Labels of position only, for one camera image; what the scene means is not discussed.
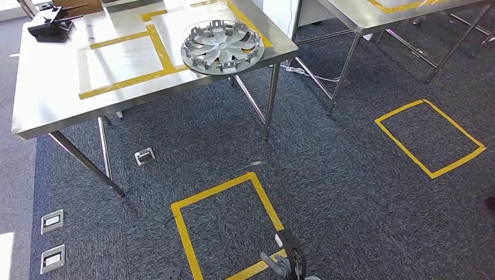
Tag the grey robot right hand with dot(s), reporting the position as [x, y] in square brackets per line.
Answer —
[276, 266]

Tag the grey plastic wheel cover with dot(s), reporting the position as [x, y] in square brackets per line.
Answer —
[222, 46]

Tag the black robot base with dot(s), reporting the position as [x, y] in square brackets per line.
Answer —
[171, 273]

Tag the steel workbench table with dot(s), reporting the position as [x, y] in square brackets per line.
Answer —
[348, 11]
[50, 77]

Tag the yellow floor tape square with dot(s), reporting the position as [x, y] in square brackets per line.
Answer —
[212, 190]
[398, 111]

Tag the metal floor socket plate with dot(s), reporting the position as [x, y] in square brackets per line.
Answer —
[145, 156]
[52, 259]
[52, 221]

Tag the person's foot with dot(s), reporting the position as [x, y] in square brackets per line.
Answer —
[491, 203]

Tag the yellow tape marking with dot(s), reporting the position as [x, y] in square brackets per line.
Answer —
[402, 9]
[161, 50]

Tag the white cabinet panel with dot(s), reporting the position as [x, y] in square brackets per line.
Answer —
[278, 15]

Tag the black clamp tool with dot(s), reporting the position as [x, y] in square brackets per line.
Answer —
[50, 29]

